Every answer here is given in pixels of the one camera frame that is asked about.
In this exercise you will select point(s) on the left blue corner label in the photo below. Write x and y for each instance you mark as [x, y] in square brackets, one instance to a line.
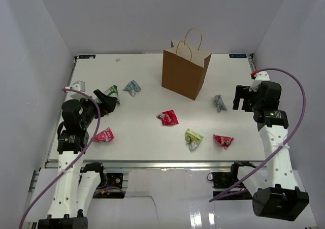
[86, 56]

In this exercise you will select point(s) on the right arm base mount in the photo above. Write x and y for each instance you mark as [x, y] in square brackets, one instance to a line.
[220, 181]

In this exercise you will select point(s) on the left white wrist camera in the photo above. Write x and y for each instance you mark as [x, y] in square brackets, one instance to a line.
[78, 86]

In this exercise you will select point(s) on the silver blue snack packet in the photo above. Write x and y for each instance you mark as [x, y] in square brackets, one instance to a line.
[132, 88]

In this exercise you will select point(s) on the aluminium front rail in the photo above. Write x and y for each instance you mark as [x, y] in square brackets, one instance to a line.
[167, 165]

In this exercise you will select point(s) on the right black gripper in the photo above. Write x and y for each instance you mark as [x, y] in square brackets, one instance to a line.
[243, 92]

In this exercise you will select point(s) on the right blue corner label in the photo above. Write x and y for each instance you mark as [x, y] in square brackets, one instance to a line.
[237, 55]

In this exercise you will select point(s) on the large green snack bag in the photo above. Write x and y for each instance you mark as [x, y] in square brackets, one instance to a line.
[113, 92]

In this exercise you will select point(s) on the pink red snack packet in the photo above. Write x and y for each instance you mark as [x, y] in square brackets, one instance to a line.
[104, 136]

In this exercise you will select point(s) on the silver grey snack packet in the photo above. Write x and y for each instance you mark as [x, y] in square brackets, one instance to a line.
[219, 104]

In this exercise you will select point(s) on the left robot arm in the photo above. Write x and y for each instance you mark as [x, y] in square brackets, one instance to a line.
[76, 184]

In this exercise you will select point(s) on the brown paper bag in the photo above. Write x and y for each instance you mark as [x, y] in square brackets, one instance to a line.
[184, 68]

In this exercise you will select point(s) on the small green snack packet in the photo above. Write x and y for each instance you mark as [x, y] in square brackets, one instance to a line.
[193, 139]

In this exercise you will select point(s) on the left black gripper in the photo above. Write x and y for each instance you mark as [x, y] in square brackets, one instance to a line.
[109, 102]

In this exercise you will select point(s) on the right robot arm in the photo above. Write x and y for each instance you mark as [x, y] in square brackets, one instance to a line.
[277, 196]

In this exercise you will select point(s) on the blue corner label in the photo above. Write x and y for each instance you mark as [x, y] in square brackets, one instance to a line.
[237, 55]
[86, 56]

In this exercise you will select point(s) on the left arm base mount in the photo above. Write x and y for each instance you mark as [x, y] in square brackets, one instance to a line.
[111, 187]

